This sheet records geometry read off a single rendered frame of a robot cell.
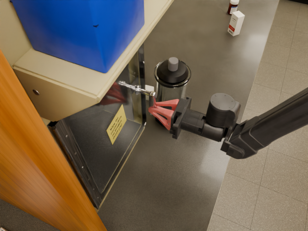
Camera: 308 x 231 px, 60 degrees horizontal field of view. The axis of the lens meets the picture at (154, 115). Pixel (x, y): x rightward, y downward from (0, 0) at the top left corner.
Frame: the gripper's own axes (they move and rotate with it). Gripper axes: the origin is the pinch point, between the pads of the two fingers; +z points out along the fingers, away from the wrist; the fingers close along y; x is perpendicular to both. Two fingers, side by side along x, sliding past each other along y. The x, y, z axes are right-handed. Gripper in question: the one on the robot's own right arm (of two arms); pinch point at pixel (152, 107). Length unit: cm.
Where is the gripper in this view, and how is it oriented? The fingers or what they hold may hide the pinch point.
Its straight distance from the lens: 72.5
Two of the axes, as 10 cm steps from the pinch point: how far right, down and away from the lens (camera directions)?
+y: -4.1, 7.5, -5.3
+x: 0.2, 5.9, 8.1
